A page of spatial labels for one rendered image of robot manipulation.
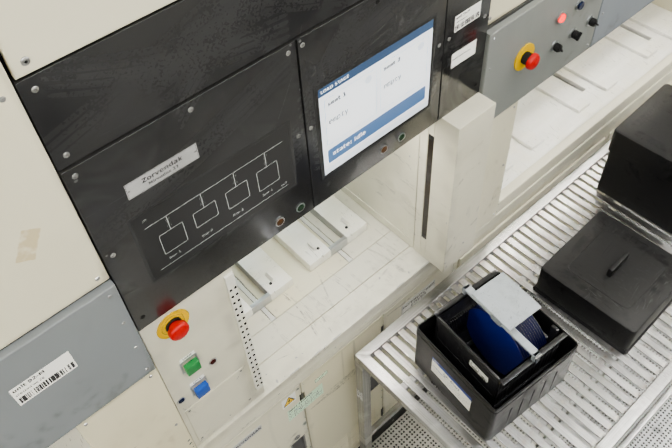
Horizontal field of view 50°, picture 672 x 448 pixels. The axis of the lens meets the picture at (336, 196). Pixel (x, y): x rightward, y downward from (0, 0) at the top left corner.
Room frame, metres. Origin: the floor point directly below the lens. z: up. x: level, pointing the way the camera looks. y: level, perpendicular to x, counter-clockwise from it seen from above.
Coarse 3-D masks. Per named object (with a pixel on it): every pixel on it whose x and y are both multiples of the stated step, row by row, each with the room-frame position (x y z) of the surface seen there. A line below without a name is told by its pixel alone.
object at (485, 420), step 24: (432, 336) 0.92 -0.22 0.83; (432, 360) 0.83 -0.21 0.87; (456, 384) 0.76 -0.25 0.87; (528, 384) 0.72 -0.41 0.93; (552, 384) 0.77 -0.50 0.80; (456, 408) 0.75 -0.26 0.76; (480, 408) 0.69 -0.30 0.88; (504, 408) 0.67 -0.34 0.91; (528, 408) 0.74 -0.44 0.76; (480, 432) 0.68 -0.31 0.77
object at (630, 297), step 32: (608, 224) 1.21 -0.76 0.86; (576, 256) 1.11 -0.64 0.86; (608, 256) 1.10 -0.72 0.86; (640, 256) 1.09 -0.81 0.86; (544, 288) 1.06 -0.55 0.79; (576, 288) 1.01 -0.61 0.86; (608, 288) 1.00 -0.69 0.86; (640, 288) 0.99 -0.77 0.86; (576, 320) 0.97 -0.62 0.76; (608, 320) 0.92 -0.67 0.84; (640, 320) 0.90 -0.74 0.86
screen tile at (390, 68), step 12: (408, 48) 1.05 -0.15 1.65; (396, 60) 1.03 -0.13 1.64; (408, 60) 1.05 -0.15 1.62; (420, 60) 1.07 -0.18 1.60; (384, 72) 1.01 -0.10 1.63; (396, 72) 1.03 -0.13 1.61; (420, 72) 1.07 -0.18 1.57; (396, 84) 1.03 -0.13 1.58; (408, 84) 1.05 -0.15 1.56; (384, 96) 1.01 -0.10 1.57; (396, 96) 1.03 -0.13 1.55
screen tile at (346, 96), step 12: (360, 84) 0.97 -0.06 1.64; (372, 84) 0.99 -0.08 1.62; (336, 96) 0.94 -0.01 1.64; (348, 96) 0.96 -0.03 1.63; (360, 96) 0.97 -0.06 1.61; (372, 96) 0.99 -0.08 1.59; (336, 108) 0.94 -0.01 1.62; (360, 108) 0.97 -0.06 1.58; (372, 108) 0.99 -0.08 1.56; (348, 120) 0.95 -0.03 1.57; (360, 120) 0.97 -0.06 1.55; (336, 132) 0.94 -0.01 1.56
